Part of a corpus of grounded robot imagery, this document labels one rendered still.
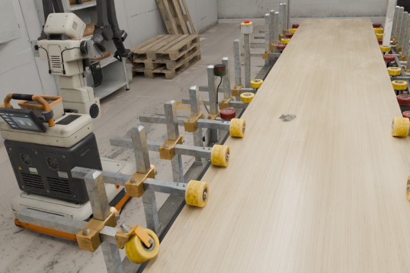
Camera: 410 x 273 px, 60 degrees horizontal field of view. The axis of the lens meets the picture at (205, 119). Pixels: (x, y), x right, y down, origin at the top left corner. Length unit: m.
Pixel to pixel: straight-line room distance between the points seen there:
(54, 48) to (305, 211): 1.83
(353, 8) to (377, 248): 8.79
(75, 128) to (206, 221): 1.27
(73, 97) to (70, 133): 0.44
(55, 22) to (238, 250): 1.89
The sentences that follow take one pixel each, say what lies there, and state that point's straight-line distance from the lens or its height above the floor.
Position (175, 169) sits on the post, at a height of 0.83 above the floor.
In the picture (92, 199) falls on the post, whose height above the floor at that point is 1.04.
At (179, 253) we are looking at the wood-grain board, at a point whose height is 0.90.
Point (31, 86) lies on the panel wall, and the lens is 4.48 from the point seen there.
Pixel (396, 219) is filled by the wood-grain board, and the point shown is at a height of 0.90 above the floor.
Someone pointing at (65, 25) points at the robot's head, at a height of 1.32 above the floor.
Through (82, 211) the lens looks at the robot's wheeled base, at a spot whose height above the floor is 0.28.
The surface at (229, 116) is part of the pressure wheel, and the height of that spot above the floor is 0.89.
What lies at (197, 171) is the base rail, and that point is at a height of 0.70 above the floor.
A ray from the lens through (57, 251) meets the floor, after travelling 2.58.
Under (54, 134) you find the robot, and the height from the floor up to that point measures 0.78.
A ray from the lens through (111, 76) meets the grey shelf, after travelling 5.31.
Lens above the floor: 1.63
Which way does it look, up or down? 24 degrees down
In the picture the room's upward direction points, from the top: 4 degrees counter-clockwise
